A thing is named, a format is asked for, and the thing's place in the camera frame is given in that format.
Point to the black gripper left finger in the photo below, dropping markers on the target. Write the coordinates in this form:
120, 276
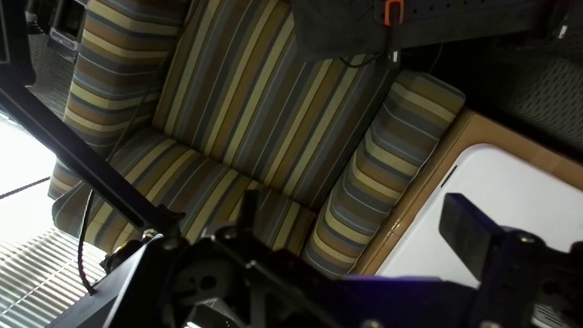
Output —
251, 210

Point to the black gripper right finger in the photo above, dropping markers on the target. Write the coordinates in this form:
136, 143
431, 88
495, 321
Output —
471, 234

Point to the white table top board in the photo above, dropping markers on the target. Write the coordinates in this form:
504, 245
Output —
509, 190

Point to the striped armchair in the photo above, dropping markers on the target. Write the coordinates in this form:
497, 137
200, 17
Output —
198, 103

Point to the black tripod pole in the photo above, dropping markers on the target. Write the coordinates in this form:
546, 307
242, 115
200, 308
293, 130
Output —
79, 157

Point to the window blinds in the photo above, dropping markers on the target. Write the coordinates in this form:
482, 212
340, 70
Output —
39, 279

